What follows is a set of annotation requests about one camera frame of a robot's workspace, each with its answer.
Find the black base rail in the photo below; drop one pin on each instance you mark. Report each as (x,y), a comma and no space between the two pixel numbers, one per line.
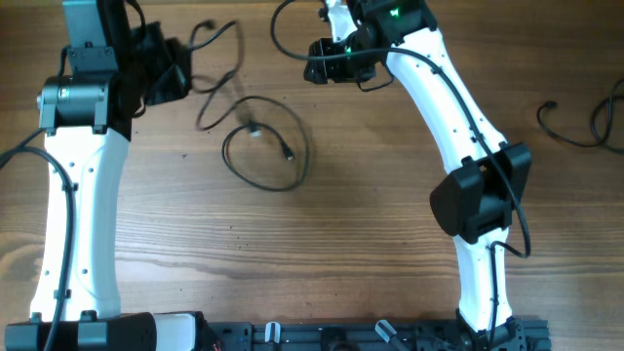
(434,335)

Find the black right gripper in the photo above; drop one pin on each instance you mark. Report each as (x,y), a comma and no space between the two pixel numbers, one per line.
(326,69)

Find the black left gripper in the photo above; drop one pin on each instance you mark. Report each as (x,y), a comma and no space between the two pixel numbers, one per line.
(179,84)

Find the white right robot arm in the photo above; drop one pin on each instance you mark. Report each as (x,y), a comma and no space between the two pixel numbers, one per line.
(486,176)

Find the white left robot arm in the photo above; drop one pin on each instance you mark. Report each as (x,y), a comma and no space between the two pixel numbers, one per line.
(109,73)

